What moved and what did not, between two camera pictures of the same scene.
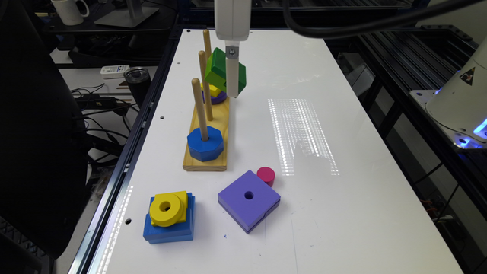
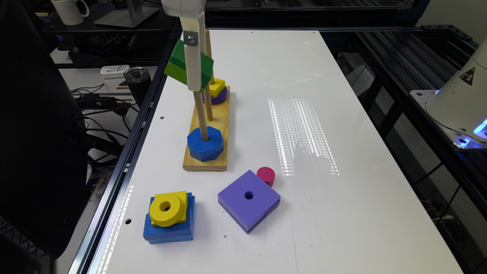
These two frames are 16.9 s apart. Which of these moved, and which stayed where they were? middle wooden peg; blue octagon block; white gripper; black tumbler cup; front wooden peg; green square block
Moved: white gripper; green square block
Stayed: blue octagon block; front wooden peg; black tumbler cup; middle wooden peg
